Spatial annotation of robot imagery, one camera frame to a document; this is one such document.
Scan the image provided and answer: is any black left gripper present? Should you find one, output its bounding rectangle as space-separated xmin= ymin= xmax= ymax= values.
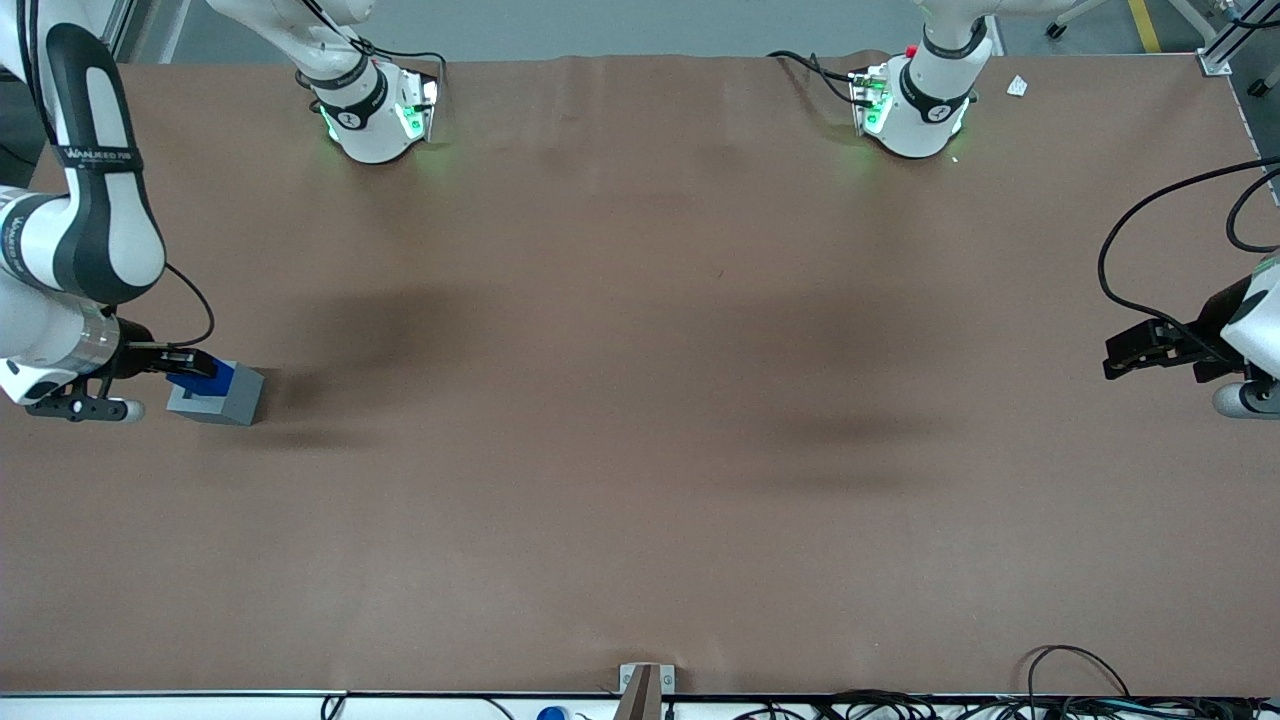
xmin=1103 ymin=280 xmax=1251 ymax=386

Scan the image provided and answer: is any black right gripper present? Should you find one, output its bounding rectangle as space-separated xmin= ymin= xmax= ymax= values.
xmin=105 ymin=318 xmax=219 ymax=381

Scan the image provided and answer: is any blue plastic insert part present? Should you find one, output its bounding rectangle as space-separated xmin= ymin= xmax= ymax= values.
xmin=168 ymin=360 xmax=237 ymax=398

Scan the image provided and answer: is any gray square base block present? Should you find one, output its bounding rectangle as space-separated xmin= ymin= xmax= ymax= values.
xmin=166 ymin=360 xmax=266 ymax=427

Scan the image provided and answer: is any white trolley leg with caster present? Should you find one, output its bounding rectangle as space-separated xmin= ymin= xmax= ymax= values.
xmin=1044 ymin=0 xmax=1113 ymax=40

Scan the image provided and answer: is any brown paper table cover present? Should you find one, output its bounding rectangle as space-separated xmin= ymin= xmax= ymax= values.
xmin=0 ymin=50 xmax=1280 ymax=698

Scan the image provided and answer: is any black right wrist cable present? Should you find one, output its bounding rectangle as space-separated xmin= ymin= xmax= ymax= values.
xmin=163 ymin=262 xmax=217 ymax=349

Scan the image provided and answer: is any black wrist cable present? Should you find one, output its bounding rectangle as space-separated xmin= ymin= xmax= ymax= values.
xmin=1097 ymin=157 xmax=1280 ymax=346
xmin=163 ymin=262 xmax=217 ymax=349

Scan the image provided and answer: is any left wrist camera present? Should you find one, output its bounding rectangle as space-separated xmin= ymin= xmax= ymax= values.
xmin=1212 ymin=380 xmax=1280 ymax=421

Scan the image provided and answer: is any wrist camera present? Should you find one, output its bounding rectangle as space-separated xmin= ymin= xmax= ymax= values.
xmin=1212 ymin=380 xmax=1280 ymax=421
xmin=24 ymin=376 xmax=147 ymax=424

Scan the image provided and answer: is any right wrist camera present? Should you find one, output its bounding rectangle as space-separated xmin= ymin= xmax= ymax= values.
xmin=24 ymin=376 xmax=147 ymax=424

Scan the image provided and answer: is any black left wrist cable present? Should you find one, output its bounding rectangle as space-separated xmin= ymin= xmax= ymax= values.
xmin=1097 ymin=157 xmax=1280 ymax=346

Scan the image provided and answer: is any black looped cable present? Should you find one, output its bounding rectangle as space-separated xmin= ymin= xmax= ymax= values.
xmin=1027 ymin=645 xmax=1133 ymax=701

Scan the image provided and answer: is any aluminium frame post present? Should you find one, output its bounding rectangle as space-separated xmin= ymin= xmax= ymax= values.
xmin=1197 ymin=0 xmax=1280 ymax=78

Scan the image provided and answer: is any black right arm base cable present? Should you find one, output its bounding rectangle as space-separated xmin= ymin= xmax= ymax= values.
xmin=300 ymin=0 xmax=448 ymax=81

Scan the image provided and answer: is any black arm base cable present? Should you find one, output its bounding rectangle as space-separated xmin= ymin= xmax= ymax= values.
xmin=300 ymin=0 xmax=448 ymax=81
xmin=767 ymin=50 xmax=866 ymax=106

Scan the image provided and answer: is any tangled black cable bundle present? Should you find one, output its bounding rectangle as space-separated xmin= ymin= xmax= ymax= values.
xmin=735 ymin=688 xmax=1280 ymax=720

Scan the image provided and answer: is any black left arm base cable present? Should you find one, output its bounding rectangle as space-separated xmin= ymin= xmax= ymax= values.
xmin=767 ymin=50 xmax=866 ymax=106

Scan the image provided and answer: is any metal bracket with brown post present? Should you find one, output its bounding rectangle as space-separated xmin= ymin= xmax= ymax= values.
xmin=618 ymin=662 xmax=677 ymax=720

